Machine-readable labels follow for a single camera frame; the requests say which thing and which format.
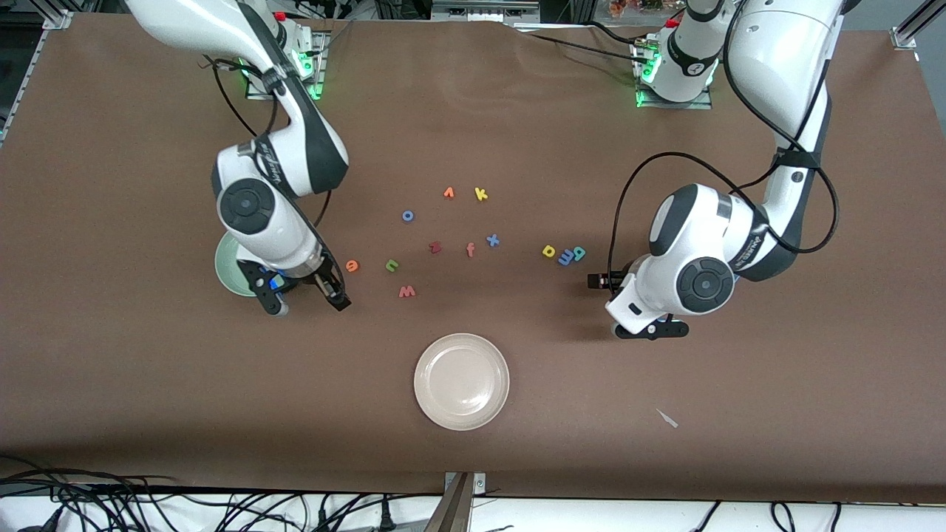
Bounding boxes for black floor cable bundle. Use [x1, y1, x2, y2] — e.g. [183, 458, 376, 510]
[0, 457, 444, 532]

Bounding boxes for grey metal box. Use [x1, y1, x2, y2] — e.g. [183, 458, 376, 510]
[431, 0, 540, 21]

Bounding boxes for aluminium frame rail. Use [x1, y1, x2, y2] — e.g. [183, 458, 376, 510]
[891, 0, 946, 51]
[0, 9, 72, 145]

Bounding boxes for brown table cover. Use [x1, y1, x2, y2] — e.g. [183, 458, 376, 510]
[0, 13, 946, 505]

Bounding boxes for dark grey camera pole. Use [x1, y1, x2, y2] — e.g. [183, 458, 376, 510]
[425, 473, 474, 532]

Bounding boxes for black base power cable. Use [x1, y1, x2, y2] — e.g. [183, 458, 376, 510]
[514, 21, 655, 60]

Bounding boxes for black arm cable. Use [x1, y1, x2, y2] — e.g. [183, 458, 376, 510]
[198, 55, 333, 245]
[608, 0, 841, 278]

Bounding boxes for beige plate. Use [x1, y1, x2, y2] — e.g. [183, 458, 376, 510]
[413, 332, 511, 432]

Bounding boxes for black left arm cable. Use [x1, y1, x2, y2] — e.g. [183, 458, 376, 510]
[608, 0, 841, 278]

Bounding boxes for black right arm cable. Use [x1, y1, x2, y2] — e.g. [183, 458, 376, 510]
[198, 55, 333, 245]

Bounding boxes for orange artificial flowers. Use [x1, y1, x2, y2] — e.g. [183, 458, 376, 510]
[610, 0, 670, 17]

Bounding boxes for green plate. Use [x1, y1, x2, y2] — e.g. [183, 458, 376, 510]
[214, 233, 261, 298]

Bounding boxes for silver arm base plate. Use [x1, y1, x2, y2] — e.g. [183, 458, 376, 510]
[634, 37, 715, 111]
[246, 31, 327, 100]

